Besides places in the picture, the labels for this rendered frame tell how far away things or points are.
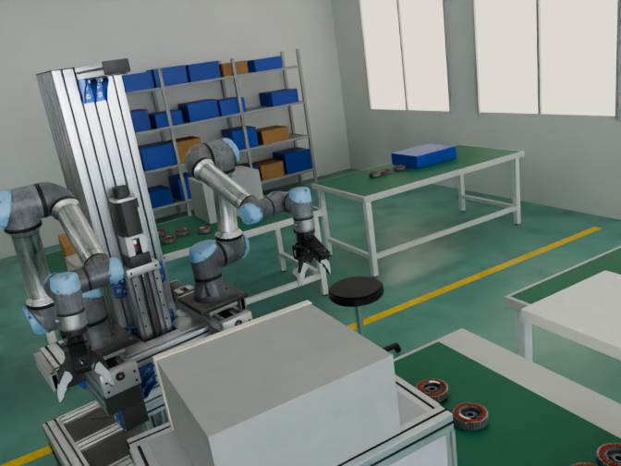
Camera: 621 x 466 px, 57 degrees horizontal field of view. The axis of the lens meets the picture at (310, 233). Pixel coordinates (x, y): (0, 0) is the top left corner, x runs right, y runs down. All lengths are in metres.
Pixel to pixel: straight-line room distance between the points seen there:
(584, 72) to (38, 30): 6.18
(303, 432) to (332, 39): 8.50
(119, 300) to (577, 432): 1.73
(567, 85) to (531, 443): 4.82
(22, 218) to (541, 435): 1.77
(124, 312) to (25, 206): 0.70
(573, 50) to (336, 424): 5.40
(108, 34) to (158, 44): 0.64
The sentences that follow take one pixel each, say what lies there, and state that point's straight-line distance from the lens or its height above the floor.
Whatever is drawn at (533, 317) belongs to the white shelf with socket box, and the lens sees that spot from 1.70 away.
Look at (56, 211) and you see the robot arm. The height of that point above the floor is 1.59.
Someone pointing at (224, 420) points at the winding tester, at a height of 1.32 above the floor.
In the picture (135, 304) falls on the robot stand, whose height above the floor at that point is 1.10.
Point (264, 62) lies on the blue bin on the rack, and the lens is 8.27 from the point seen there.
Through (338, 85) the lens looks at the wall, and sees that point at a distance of 9.48.
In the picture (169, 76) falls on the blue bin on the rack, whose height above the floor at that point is 1.89.
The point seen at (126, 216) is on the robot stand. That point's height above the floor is 1.46.
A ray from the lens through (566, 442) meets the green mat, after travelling 1.99.
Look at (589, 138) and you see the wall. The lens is 6.31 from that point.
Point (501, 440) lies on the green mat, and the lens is 1.97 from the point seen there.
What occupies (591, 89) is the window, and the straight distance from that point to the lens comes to 6.22.
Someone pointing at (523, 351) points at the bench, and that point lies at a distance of 2.97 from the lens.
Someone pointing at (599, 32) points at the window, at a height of 1.75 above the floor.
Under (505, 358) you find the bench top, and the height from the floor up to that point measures 0.75.
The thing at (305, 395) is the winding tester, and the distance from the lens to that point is 1.20.
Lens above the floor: 1.97
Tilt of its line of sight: 18 degrees down
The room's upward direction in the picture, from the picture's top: 8 degrees counter-clockwise
